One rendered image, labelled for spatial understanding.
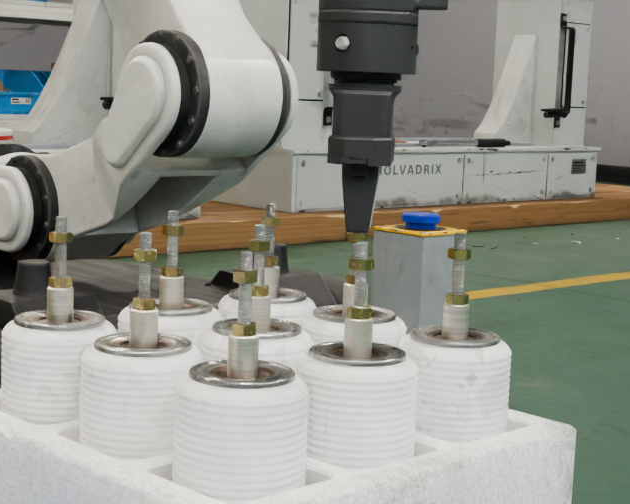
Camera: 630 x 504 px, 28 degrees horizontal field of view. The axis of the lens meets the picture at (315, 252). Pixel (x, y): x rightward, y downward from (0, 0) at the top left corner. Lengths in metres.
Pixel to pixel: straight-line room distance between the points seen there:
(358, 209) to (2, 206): 0.68
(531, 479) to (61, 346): 0.40
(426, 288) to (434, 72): 6.42
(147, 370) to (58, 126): 2.46
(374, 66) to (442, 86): 6.55
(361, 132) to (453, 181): 3.08
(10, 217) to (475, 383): 0.80
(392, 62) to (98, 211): 0.59
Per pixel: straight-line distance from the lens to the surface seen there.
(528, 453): 1.05
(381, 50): 1.08
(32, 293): 1.43
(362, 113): 1.08
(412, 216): 1.29
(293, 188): 3.67
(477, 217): 4.14
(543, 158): 4.51
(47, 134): 3.36
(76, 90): 3.40
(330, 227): 3.67
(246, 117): 1.41
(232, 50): 1.42
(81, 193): 1.59
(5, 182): 1.67
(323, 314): 1.13
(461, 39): 7.54
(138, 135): 1.41
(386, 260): 1.30
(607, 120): 6.88
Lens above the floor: 0.46
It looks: 8 degrees down
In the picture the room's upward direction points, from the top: 2 degrees clockwise
